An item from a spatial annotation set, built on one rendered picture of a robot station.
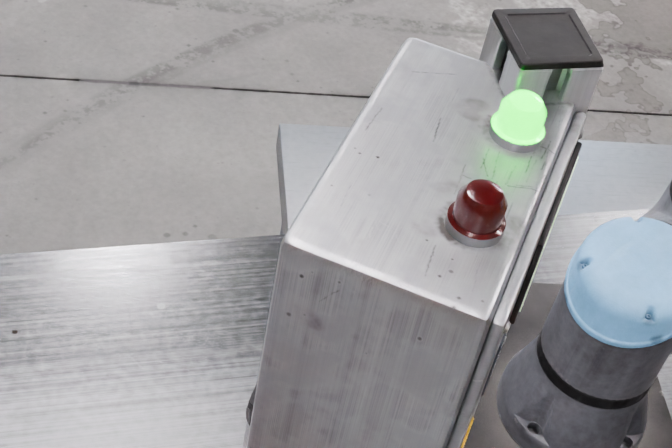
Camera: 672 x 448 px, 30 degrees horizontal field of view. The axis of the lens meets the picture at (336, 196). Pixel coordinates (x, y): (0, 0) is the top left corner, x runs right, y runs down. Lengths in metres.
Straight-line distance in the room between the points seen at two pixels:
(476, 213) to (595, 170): 1.10
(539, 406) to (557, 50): 0.67
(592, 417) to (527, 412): 0.07
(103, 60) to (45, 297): 1.67
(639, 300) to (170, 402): 0.47
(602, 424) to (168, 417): 0.42
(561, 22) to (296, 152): 0.92
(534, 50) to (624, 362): 0.59
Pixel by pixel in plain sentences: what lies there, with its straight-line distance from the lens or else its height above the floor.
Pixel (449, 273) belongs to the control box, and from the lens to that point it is 0.53.
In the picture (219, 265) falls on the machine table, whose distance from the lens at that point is 1.39.
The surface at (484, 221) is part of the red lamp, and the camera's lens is 0.53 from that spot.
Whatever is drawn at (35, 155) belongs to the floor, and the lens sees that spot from 2.73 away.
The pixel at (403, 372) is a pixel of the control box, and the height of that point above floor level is 1.43.
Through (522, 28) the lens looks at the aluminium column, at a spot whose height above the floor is 1.50.
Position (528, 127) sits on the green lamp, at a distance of 0.59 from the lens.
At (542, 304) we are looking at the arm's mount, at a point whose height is 0.85.
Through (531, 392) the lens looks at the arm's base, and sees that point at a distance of 1.24.
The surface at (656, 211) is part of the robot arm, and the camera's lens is 1.25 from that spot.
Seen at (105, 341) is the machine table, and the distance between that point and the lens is 1.31.
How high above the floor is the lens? 1.85
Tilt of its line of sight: 43 degrees down
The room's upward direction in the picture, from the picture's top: 12 degrees clockwise
